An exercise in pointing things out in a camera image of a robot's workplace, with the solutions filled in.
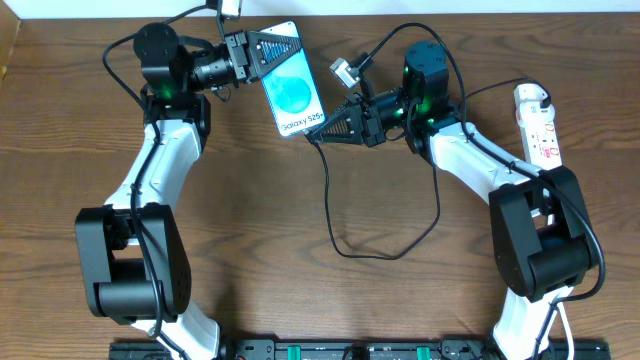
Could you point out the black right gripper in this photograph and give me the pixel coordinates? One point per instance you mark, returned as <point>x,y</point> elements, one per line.
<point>369,123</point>

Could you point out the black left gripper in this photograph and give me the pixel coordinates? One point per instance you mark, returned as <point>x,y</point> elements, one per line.
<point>238,57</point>

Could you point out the blue Galaxy smartphone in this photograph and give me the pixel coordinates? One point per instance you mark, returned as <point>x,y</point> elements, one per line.
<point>293,96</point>

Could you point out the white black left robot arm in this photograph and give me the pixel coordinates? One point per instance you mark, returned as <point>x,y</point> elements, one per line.
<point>134,265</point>

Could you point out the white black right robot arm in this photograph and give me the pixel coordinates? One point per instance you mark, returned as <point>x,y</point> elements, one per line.
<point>543,241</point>

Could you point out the white USB charger plug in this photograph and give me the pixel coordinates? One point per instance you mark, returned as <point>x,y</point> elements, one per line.
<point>532,105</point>

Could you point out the white power strip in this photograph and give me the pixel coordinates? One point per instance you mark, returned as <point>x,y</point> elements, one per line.
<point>541,145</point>

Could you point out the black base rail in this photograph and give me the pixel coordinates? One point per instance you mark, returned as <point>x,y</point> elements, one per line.
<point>266,349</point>

